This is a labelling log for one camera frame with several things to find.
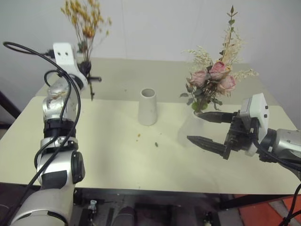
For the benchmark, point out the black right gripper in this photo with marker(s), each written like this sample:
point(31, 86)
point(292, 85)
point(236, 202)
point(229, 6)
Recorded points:
point(238, 136)

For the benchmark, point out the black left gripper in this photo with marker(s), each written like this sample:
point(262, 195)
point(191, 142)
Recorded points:
point(85, 66)

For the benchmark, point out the yellow dried flower bouquet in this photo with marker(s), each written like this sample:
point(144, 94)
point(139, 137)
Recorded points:
point(87, 28)

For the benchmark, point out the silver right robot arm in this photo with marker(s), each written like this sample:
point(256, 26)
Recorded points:
point(285, 143)

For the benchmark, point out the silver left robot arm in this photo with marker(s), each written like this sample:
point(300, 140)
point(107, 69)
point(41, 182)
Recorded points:
point(50, 204)

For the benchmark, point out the white vase holding roses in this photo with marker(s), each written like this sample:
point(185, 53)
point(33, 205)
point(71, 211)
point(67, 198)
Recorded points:
point(191, 130)

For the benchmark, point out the pink rose dried bouquet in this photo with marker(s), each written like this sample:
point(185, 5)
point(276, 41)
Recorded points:
point(219, 73)

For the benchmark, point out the empty white ceramic vase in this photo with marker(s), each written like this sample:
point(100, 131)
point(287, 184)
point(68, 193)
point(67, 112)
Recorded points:
point(147, 110)

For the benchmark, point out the dark brown furniture piece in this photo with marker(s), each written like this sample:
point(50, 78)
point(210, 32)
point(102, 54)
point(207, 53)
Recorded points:
point(8, 110)

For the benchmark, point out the dark rounded shape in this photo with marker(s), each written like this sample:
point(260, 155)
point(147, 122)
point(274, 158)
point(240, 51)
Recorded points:
point(124, 216)

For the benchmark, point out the small metal clamp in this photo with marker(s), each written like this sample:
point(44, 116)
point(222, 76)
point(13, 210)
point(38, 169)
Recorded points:
point(92, 205)

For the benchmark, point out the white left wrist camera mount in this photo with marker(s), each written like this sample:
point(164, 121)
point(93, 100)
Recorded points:
point(63, 57)

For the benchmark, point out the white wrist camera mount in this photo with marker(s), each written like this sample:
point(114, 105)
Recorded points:
point(63, 57)
point(258, 106)

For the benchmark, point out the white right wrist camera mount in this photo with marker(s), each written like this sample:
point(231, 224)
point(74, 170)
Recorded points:
point(258, 106)

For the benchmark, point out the black table frame bar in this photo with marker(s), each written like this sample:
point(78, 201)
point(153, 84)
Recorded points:
point(150, 195)

